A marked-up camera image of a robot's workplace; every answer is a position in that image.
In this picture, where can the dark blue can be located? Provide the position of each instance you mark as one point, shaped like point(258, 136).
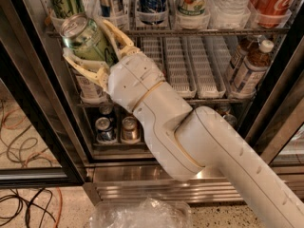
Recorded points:
point(152, 12)

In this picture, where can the top wire shelf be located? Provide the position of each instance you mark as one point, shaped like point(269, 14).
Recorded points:
point(204, 32)

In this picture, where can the green can front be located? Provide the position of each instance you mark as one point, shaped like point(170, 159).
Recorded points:
point(83, 36)

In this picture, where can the fridge right glass door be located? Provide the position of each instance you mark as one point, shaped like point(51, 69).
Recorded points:
point(276, 114)

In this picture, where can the fridge left glass door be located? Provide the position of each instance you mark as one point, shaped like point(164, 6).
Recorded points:
point(35, 74)

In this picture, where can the blue can bottom front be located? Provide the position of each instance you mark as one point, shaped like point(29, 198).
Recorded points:
point(105, 129)

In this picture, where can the left brown tea bottle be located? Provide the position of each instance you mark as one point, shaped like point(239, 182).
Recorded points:
point(89, 90)

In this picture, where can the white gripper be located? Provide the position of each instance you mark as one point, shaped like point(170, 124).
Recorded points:
point(134, 79)

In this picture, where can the fridge glass door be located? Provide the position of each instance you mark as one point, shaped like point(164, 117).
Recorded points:
point(276, 114)
point(35, 74)

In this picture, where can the right front tea bottle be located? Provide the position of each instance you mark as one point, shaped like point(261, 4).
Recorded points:
point(253, 68)

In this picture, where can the stainless fridge base grille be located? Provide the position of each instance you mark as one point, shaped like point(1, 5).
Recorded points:
point(136, 181)

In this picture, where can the bronze can bottom front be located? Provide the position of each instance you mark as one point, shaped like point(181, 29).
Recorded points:
point(230, 119)

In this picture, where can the green can behind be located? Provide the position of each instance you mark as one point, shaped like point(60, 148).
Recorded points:
point(65, 0)

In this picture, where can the red coca-cola can top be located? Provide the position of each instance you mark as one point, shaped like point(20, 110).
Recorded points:
point(270, 13)

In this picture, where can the green can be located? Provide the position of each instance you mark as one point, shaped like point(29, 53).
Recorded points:
point(65, 0)
point(83, 36)

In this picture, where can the wire shelf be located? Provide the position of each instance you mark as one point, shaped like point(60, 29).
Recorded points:
point(204, 32)
point(190, 101)

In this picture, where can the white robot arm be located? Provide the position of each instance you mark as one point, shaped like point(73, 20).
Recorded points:
point(184, 140)

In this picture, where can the silver blue slim can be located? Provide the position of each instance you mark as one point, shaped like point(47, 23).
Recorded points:
point(112, 8)

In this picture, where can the right rear tea bottle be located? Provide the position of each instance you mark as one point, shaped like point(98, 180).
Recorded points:
point(243, 48)

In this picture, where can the middle wire shelf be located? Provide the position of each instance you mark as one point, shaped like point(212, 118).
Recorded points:
point(190, 101)

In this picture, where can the clear plastic bin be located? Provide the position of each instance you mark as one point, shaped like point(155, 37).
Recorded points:
point(146, 213)

